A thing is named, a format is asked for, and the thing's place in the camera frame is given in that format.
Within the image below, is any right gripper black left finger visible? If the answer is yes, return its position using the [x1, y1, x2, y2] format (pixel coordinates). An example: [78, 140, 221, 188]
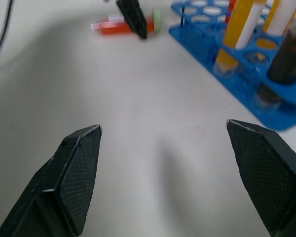
[0, 124, 103, 237]

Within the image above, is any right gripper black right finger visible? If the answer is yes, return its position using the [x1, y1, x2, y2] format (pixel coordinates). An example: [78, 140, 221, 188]
[225, 119, 296, 237]

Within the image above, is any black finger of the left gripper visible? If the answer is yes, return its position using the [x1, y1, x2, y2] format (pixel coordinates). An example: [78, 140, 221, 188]
[115, 0, 148, 40]

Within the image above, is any red liquid tube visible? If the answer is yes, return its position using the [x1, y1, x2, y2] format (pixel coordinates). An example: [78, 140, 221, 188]
[90, 9, 162, 37]

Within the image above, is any brown liquid tube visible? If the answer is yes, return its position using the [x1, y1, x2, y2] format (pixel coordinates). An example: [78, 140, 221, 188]
[255, 7, 296, 117]

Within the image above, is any blue tube rack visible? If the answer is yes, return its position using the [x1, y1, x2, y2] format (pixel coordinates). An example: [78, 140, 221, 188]
[168, 0, 296, 131]

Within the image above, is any black cable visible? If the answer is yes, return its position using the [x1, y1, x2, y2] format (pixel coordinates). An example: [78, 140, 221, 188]
[0, 0, 14, 65]

